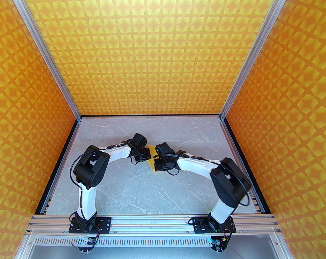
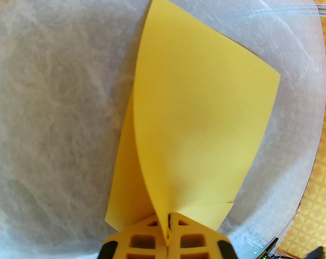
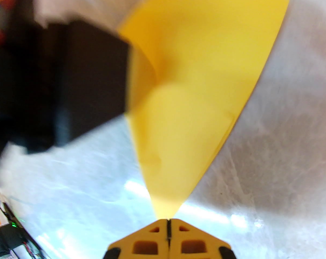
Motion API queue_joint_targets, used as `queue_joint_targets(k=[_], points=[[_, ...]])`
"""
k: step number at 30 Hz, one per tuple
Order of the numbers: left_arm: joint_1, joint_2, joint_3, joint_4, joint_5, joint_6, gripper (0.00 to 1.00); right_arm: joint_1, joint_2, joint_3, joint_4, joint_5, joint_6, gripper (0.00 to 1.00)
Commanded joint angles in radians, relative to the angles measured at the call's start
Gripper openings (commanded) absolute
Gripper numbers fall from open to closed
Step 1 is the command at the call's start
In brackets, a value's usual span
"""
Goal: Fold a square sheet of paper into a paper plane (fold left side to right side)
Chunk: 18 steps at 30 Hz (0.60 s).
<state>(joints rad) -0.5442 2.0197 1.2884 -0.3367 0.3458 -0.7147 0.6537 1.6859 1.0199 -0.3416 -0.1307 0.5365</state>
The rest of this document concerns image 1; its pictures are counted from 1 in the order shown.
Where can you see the yellow paper sheet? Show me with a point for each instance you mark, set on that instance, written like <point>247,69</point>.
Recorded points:
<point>152,166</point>

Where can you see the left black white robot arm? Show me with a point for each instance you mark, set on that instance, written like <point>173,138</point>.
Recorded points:
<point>90,169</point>

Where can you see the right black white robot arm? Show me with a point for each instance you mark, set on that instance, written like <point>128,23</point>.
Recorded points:
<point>230,185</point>

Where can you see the small circuit board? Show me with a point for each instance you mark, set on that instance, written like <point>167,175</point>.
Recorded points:
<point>218,244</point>
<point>84,241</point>

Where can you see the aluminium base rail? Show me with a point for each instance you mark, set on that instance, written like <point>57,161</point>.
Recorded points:
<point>152,222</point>

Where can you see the aluminium table side rail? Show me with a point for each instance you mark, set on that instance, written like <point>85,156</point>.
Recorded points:
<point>232,144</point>
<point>70,144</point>

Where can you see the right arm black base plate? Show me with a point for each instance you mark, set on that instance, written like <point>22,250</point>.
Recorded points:
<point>196,225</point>

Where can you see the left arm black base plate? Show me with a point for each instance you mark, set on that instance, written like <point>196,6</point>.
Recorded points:
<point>105,223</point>

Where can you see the aluminium frame post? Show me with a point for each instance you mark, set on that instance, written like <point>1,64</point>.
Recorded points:
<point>256,50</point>
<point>44,50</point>

